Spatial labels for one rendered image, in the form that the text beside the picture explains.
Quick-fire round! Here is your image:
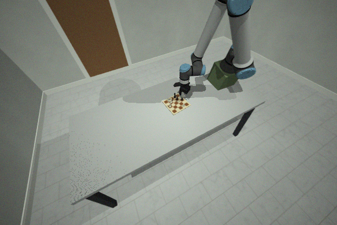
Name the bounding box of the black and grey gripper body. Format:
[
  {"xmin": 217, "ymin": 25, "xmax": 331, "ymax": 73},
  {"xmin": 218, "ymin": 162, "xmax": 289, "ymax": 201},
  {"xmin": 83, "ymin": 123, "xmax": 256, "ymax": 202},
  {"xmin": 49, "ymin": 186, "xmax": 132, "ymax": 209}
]
[{"xmin": 180, "ymin": 82, "xmax": 191, "ymax": 94}]

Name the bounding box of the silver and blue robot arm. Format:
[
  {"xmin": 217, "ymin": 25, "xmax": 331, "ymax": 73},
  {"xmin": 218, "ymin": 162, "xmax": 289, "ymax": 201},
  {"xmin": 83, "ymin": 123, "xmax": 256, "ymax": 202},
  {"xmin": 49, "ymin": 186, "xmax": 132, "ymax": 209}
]
[{"xmin": 173, "ymin": 0, "xmax": 256, "ymax": 87}]

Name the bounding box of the brown and cream chessboard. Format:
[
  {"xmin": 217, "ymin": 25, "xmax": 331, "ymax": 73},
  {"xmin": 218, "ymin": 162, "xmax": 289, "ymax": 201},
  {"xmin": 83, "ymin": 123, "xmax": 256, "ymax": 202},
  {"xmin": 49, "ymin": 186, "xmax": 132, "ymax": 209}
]
[{"xmin": 162, "ymin": 93, "xmax": 191, "ymax": 115}]

